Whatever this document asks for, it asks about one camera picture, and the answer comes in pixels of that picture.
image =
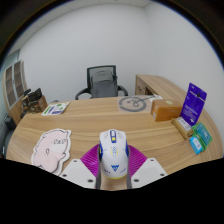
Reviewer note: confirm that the brown paper packet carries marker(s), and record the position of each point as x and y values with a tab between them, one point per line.
182	127

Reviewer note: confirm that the white printed leaflet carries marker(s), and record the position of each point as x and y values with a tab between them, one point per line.
55	109

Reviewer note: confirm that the green flat packet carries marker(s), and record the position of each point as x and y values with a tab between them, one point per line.
204	133

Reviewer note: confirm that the white computer mouse blue accents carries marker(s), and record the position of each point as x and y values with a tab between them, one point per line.
113	155

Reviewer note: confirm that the blue wet wipes pack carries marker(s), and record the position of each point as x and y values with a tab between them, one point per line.
196	145

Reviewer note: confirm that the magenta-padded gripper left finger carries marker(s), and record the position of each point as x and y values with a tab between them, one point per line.
78	173

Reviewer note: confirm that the brown cardboard box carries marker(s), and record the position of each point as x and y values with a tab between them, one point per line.
39	106

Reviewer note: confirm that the grey round-print mat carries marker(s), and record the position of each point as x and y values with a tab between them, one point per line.
133	104

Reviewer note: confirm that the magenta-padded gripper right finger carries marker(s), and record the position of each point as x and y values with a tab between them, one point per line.
148	171

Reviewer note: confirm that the purple standing pouch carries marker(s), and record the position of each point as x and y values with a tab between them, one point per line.
193	103

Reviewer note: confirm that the black plastic crate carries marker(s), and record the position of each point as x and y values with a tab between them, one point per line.
34	94

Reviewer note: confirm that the black mesh office chair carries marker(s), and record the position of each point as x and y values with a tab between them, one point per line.
101	81

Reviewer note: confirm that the pink cartoon-shaped mouse pad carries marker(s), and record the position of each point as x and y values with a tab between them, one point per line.
50	150

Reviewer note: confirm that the orange-brown cardboard box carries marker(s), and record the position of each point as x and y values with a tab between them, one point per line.
166	110

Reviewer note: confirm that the dark grey chair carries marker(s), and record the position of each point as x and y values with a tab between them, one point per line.
5	133

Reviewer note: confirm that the wooden side desk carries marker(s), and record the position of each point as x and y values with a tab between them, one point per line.
156	85

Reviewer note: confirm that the wooden shelf unit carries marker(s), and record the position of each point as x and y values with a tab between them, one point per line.
13	86

